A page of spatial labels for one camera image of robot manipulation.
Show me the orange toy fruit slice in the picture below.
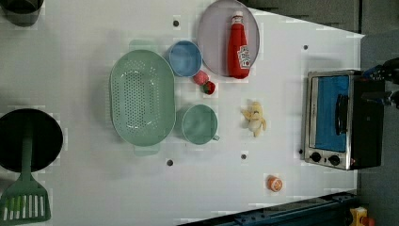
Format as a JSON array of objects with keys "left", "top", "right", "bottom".
[{"left": 267, "top": 176, "right": 283, "bottom": 192}]

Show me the red ketchup bottle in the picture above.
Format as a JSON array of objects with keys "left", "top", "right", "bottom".
[{"left": 227, "top": 11, "right": 251, "bottom": 79}]

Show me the green mug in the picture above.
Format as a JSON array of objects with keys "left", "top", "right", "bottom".
[{"left": 175, "top": 105, "right": 220, "bottom": 145}]

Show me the pink toy strawberry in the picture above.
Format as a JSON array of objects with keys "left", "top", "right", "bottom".
[{"left": 193, "top": 70, "right": 209, "bottom": 86}]

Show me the lavender plate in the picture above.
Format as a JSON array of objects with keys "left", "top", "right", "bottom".
[{"left": 197, "top": 0, "right": 260, "bottom": 76}]

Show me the red toy strawberry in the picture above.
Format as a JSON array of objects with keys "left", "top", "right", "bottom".
[{"left": 202, "top": 81, "right": 215, "bottom": 95}]

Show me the dark grey cup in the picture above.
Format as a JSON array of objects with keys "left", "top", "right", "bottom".
[{"left": 0, "top": 0, "right": 44, "bottom": 27}]

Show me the silver black toaster oven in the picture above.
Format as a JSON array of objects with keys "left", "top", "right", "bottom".
[{"left": 303, "top": 70, "right": 385, "bottom": 170}]

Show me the yellow red toy object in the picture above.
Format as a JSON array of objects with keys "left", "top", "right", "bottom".
[{"left": 350, "top": 207, "right": 375, "bottom": 226}]

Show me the blue bowl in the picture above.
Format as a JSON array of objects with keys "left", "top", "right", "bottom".
[{"left": 166, "top": 40, "right": 202, "bottom": 77}]

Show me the black pan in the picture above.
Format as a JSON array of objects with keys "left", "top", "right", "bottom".
[{"left": 0, "top": 107, "right": 64, "bottom": 173}]

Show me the green perforated colander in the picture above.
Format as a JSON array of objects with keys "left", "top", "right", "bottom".
[{"left": 109, "top": 40, "right": 176, "bottom": 156}]

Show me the blue table frame rail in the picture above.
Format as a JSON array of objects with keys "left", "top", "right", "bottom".
[{"left": 180, "top": 192, "right": 359, "bottom": 226}]

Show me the yellow plush peeled banana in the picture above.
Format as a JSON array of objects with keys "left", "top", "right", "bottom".
[{"left": 241, "top": 102, "right": 266, "bottom": 137}]

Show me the green slotted spatula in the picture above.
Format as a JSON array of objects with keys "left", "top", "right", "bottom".
[{"left": 1, "top": 124, "right": 51, "bottom": 226}]

